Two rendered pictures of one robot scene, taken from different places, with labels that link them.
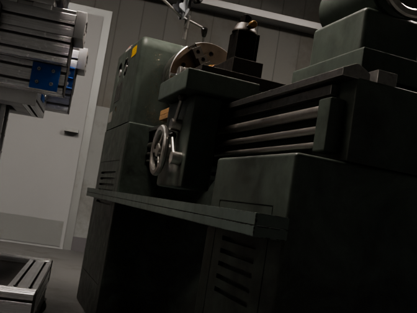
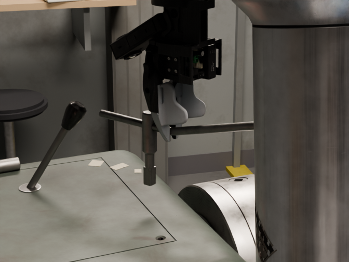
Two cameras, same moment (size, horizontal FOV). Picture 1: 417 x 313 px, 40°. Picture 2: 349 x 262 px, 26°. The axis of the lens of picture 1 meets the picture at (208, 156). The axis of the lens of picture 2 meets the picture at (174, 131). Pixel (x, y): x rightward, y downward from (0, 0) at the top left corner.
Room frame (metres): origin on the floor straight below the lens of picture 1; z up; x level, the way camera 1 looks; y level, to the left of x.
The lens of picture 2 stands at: (2.62, 1.26, 1.76)
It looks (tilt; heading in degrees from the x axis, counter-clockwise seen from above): 20 degrees down; 266
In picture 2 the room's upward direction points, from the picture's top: straight up
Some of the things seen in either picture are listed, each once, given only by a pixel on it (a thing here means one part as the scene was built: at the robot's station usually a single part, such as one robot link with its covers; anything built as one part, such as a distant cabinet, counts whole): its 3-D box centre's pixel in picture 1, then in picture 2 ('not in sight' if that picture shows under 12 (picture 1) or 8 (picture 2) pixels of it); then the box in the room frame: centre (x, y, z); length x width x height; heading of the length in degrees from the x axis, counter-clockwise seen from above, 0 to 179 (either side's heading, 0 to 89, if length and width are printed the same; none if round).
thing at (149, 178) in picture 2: (185, 27); (149, 148); (2.59, 0.19, 1.35); 0.02 x 0.02 x 0.12
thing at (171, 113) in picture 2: (177, 8); (172, 114); (2.56, 0.25, 1.42); 0.06 x 0.03 x 0.09; 138
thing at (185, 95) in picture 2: (183, 7); (188, 108); (2.53, 0.22, 1.42); 0.06 x 0.03 x 0.09; 138
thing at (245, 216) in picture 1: (210, 209); not in sight; (2.09, -0.04, 0.55); 2.10 x 0.60 x 0.02; 19
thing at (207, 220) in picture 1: (209, 215); not in sight; (2.09, -0.04, 0.53); 2.10 x 0.60 x 0.02; 19
